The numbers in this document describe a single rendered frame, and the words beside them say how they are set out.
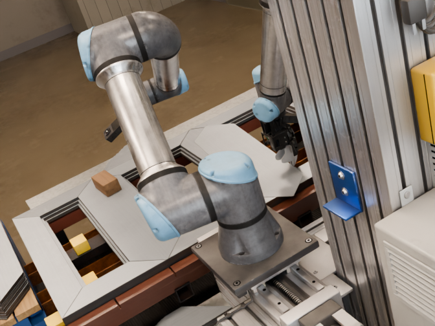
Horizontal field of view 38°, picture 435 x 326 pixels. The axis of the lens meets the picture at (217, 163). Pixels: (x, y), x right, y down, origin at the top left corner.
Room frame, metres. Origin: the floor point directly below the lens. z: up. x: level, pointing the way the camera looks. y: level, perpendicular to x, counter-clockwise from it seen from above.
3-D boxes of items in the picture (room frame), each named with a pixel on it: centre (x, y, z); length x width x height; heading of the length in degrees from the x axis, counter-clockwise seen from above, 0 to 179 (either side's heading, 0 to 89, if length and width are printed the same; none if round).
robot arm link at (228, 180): (1.19, -0.01, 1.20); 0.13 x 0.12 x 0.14; 97
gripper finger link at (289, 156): (1.79, -0.23, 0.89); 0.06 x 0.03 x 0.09; 110
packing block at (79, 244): (1.85, 0.54, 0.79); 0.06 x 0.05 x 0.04; 20
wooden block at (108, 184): (2.08, 0.41, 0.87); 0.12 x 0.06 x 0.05; 25
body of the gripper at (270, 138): (1.81, -0.22, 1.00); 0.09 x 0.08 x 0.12; 110
